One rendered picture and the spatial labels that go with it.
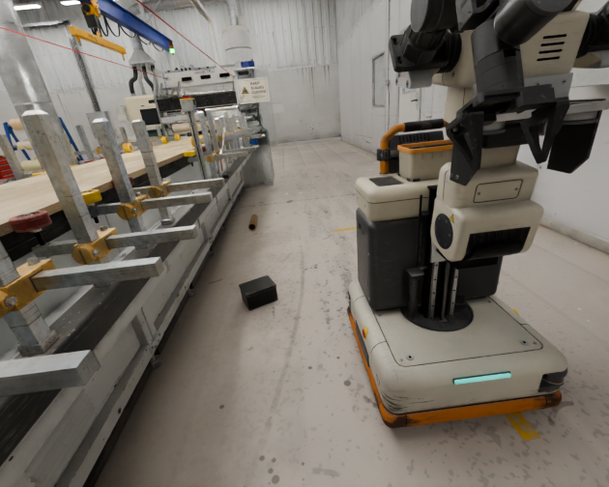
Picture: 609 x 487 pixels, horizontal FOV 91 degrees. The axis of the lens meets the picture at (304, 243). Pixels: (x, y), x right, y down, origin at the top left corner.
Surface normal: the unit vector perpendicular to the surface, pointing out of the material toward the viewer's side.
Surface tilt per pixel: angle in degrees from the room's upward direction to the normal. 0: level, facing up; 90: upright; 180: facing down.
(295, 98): 90
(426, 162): 92
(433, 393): 90
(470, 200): 98
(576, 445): 0
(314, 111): 90
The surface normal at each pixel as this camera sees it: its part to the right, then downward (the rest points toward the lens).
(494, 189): 0.08, 0.52
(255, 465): -0.10, -0.91
